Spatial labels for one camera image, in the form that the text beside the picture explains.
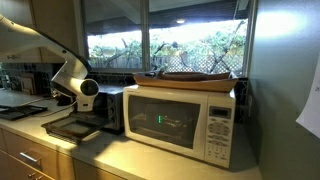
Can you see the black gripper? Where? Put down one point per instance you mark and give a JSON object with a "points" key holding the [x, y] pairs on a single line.
{"points": [[85, 115]]}

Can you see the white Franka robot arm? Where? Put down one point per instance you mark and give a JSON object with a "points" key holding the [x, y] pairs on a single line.
{"points": [[71, 75]]}

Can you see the silver toaster oven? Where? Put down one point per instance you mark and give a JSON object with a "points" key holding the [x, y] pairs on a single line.
{"points": [[113, 106]]}

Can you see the white microwave oven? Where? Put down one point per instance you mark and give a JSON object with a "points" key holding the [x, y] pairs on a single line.
{"points": [[166, 123]]}

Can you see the wooden drawer front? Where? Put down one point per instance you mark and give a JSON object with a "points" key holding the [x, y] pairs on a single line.
{"points": [[50, 160]]}

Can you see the black flat tray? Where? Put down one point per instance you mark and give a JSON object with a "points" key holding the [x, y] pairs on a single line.
{"points": [[20, 111]]}

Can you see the wooden cutting board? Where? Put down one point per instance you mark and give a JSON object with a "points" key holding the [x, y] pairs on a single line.
{"points": [[28, 83]]}

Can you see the dark wooden dish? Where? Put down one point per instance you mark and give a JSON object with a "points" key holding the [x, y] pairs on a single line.
{"points": [[186, 76]]}

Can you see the wooden serving tray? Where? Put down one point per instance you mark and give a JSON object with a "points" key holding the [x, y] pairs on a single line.
{"points": [[200, 85]]}

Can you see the porch ceiling lamp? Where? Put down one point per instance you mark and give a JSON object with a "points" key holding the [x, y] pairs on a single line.
{"points": [[180, 21]]}

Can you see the grey window frame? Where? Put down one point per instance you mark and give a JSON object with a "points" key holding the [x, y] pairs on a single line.
{"points": [[144, 33]]}

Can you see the wall calendar paper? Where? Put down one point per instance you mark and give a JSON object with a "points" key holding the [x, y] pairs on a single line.
{"points": [[311, 110]]}

